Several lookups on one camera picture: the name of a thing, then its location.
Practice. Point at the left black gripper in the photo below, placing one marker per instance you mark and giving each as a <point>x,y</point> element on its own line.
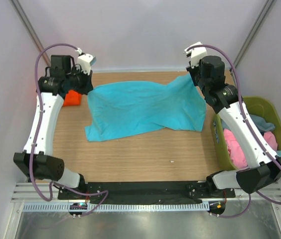
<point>88,86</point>

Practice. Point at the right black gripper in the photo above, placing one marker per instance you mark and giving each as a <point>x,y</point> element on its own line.
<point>192,71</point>

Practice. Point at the turquoise blue t shirt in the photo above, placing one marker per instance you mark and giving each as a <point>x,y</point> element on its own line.
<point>130,108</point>

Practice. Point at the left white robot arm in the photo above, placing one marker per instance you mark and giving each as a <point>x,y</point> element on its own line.
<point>64,74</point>

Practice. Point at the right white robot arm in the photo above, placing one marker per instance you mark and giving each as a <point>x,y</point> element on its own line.
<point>263,163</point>

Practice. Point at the folded orange t shirt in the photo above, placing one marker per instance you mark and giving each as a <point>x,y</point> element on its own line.
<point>72,98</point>

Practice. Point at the green plastic bin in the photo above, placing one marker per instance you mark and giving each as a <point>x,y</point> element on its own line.
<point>255,106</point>

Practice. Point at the grey blue t shirt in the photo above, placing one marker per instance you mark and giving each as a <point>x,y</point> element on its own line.
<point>262,125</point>

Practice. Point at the pink t shirt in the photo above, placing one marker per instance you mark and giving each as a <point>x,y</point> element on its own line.
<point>236,153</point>

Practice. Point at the right controller board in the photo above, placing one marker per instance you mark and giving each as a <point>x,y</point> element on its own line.
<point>216,208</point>

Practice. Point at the controller board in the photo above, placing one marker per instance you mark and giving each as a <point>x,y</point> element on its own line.
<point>78,210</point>
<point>216,208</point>

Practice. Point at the left controller board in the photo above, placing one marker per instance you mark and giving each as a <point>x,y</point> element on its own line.
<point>78,210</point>

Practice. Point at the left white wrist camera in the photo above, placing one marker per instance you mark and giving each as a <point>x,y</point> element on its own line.
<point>85,61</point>

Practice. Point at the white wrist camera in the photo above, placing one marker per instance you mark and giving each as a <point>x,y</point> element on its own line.
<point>85,61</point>
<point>195,52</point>

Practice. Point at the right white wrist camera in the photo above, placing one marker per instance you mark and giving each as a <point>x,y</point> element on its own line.
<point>195,52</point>

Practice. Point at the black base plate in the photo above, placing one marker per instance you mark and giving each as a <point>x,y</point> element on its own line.
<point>158,193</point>

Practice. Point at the aluminium frame rail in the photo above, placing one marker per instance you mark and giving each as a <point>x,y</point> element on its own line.
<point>26,192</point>

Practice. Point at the slotted cable duct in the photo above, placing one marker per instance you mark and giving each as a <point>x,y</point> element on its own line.
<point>64,207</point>

